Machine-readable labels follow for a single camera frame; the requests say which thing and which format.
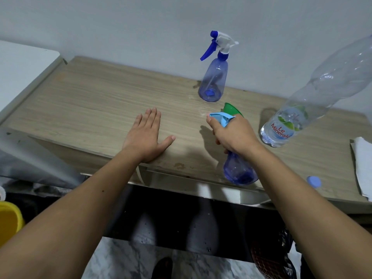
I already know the person's right hand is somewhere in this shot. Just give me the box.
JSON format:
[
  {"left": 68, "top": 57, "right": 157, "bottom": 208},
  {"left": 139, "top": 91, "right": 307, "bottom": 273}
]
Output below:
[{"left": 206, "top": 114, "right": 262, "bottom": 160}]

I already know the person's left hand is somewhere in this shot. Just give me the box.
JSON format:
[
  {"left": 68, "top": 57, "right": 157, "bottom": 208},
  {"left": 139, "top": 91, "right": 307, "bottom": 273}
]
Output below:
[{"left": 122, "top": 107, "right": 176, "bottom": 164}]

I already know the pink and light blue spray head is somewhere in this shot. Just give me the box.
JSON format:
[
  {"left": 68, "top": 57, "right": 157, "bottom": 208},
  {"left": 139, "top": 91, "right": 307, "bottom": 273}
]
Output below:
[{"left": 208, "top": 112, "right": 236, "bottom": 128}]

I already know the green plastic funnel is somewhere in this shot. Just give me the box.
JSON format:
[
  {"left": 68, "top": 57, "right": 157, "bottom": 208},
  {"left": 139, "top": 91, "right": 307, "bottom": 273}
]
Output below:
[{"left": 220, "top": 102, "right": 243, "bottom": 117}]

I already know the round blue spray bottle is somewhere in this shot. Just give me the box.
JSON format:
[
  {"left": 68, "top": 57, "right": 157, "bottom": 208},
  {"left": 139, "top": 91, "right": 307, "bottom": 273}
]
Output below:
[{"left": 223, "top": 151, "right": 258, "bottom": 186}]

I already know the blue spray bottle body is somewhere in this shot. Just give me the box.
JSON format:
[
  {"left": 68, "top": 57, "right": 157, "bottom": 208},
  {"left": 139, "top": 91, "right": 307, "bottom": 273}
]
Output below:
[{"left": 198, "top": 52, "right": 229, "bottom": 103}]

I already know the white blue trigger sprayer head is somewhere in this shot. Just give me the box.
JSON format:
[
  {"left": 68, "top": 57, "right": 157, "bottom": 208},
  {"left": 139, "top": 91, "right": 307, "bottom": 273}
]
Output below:
[{"left": 200, "top": 30, "right": 239, "bottom": 61}]

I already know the clear plastic water bottle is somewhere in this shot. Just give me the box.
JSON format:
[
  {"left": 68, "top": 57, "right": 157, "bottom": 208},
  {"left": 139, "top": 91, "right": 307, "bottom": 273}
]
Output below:
[{"left": 260, "top": 34, "right": 372, "bottom": 148}]

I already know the person's right forearm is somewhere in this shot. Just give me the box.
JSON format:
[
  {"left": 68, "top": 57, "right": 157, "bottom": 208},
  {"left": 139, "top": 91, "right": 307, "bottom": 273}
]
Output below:
[{"left": 245, "top": 145, "right": 372, "bottom": 279}]

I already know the person's left forearm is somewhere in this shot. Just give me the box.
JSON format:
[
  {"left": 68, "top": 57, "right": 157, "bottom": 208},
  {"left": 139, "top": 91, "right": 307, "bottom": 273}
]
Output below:
[{"left": 0, "top": 149, "right": 146, "bottom": 279}]

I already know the black trash bin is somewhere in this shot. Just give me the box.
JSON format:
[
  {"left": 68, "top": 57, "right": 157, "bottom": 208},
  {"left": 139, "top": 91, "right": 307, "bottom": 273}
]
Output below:
[{"left": 250, "top": 226, "right": 303, "bottom": 279}]

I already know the stack of white paper sheets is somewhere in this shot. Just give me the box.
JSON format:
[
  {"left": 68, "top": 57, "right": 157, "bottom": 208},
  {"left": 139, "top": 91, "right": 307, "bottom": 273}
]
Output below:
[{"left": 351, "top": 137, "right": 372, "bottom": 202}]

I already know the white side table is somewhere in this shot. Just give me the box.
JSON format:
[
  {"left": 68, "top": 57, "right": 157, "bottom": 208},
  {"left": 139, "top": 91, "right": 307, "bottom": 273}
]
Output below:
[{"left": 0, "top": 40, "right": 67, "bottom": 122}]

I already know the yellow plastic bucket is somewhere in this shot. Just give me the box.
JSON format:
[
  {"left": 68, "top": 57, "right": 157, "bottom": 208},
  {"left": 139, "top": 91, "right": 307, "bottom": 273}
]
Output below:
[{"left": 0, "top": 201, "right": 25, "bottom": 248}]

